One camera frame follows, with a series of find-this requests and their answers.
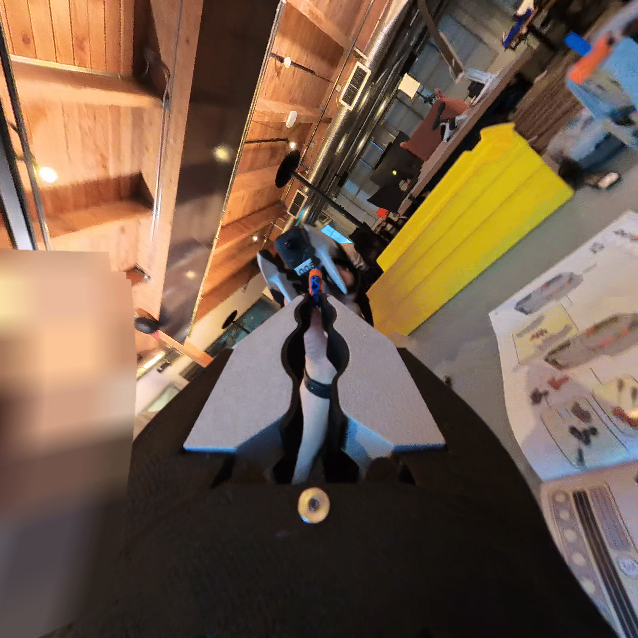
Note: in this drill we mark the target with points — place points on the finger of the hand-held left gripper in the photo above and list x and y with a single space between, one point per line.
329 259
271 279

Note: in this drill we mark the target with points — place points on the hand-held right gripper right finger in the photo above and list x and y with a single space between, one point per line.
389 398

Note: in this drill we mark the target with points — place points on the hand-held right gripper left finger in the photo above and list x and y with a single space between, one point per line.
239 398

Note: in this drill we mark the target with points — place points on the blue toy axle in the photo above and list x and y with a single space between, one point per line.
317 296

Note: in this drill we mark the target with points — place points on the person's left forearm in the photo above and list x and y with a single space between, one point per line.
311 433

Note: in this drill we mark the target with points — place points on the grey desk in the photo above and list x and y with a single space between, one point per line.
463 344

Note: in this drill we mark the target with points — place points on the person's left hand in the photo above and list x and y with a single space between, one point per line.
316 354

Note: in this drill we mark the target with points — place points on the black wristband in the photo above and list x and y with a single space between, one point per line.
316 387

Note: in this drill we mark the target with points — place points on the black pole stand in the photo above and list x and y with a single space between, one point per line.
299 174

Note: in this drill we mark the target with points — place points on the black monitor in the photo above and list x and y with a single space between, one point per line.
393 169

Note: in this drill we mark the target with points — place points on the black ceiling speaker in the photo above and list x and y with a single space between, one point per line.
147 324

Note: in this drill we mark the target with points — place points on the yellow plastic bin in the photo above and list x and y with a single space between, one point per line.
473 224

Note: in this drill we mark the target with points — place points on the brown cardboard box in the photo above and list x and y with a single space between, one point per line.
428 129

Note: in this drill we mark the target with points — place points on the air vent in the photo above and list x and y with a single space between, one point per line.
355 84

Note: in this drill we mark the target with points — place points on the open white instruction booklet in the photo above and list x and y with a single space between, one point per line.
573 423

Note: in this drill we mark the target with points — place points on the white paper sign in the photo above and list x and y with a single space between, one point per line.
408 85

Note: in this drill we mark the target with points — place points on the long background workbench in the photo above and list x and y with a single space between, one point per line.
473 119

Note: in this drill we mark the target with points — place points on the ceiling spotlight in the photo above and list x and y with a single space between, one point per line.
47 174

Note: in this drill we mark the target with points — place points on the small grey case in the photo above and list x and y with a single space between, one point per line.
588 144

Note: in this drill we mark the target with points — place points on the toy robot model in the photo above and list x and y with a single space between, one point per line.
608 84

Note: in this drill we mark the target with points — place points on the blue storage bins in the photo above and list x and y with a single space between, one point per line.
578 43

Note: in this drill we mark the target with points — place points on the wooden post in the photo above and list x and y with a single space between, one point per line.
187 348

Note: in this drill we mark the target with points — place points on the silver air duct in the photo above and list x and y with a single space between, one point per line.
349 124

